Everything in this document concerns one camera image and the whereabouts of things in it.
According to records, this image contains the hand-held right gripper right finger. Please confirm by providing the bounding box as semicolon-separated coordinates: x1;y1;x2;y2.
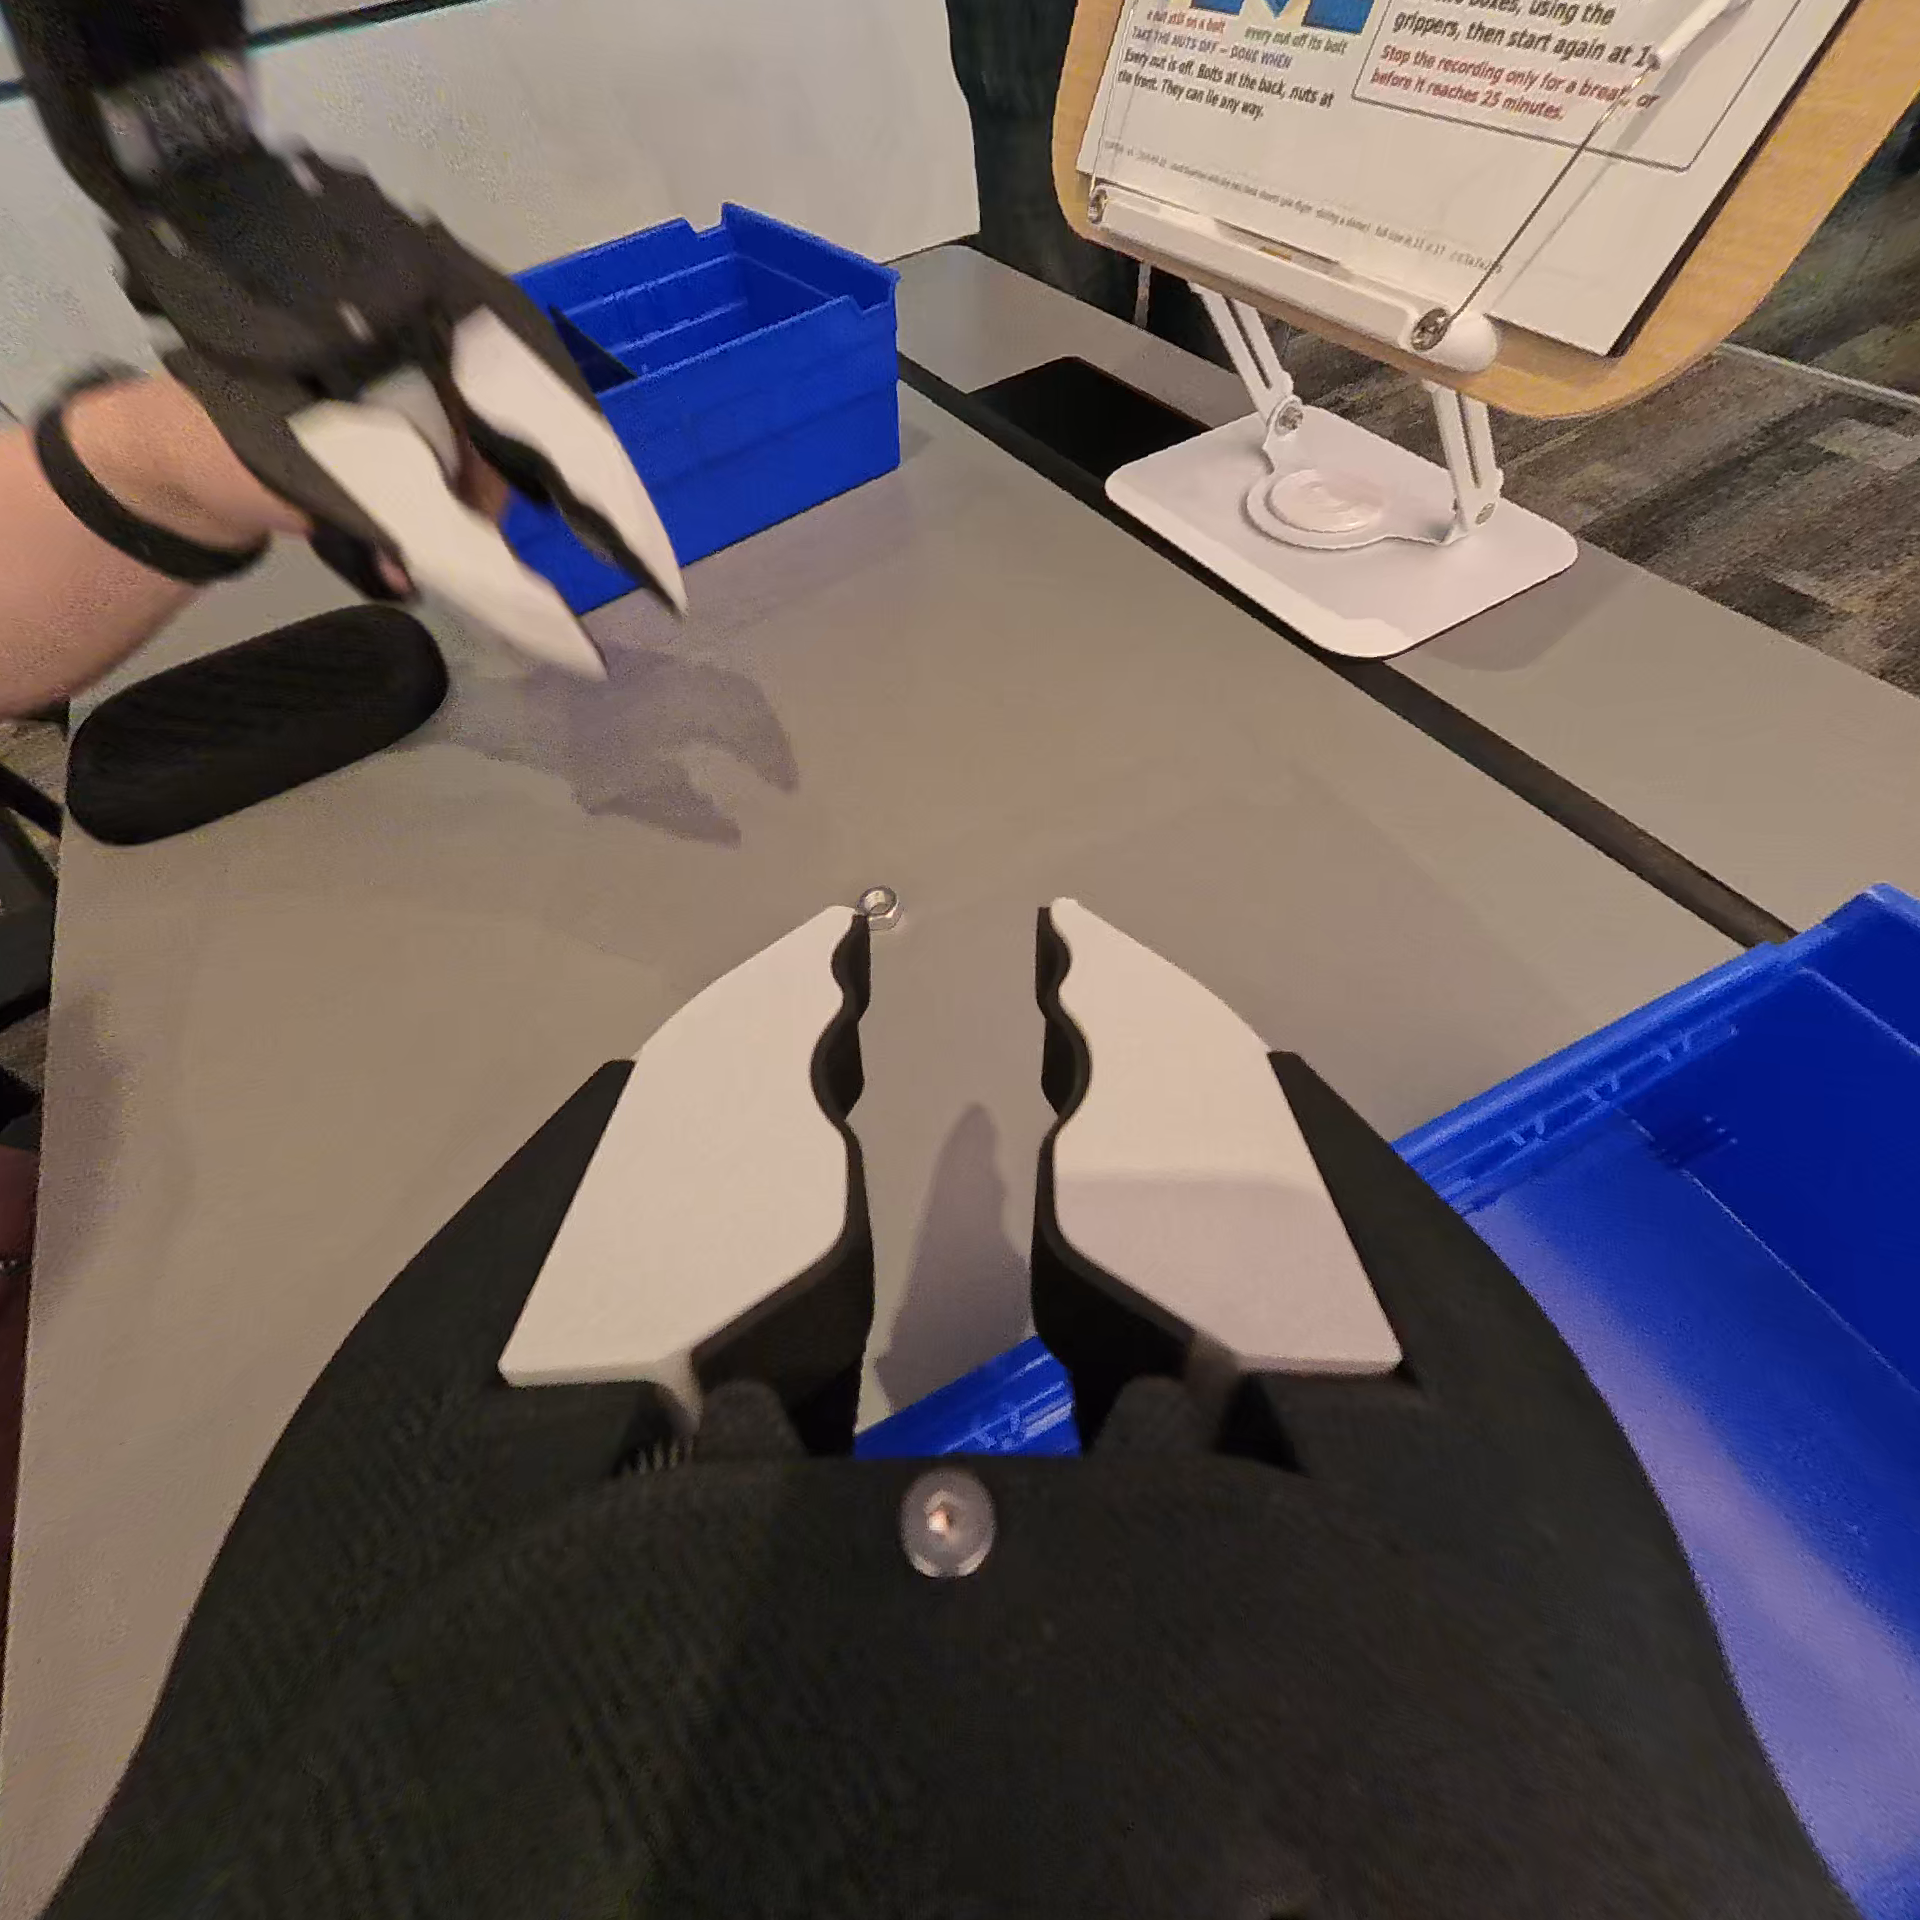
1030;895;1409;1442

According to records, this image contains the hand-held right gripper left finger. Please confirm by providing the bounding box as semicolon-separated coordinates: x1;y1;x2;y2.
499;903;880;1434

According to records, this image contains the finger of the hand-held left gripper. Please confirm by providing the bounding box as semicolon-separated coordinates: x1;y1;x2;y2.
449;303;693;620
286;372;614;681

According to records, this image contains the black wrist strap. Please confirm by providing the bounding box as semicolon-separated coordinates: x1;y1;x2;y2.
29;367;274;588

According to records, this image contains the printed instruction sheet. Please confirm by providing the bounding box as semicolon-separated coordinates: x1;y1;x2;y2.
1076;0;1862;359

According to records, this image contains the dark chair frame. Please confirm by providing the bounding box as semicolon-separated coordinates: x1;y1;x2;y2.
0;756;69;1052

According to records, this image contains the person's left forearm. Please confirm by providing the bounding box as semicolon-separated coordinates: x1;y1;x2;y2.
0;428;226;715

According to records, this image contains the person's left hand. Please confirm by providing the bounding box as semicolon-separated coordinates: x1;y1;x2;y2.
60;363;318;549

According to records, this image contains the black padded armrest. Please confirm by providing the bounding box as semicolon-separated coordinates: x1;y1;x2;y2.
64;603;453;847

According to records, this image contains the white document stand with wooden board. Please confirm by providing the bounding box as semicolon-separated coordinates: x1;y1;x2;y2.
1049;0;1920;663

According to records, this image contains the blue plastic bin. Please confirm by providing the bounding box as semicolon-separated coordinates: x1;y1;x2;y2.
853;884;1920;1920
504;202;905;615

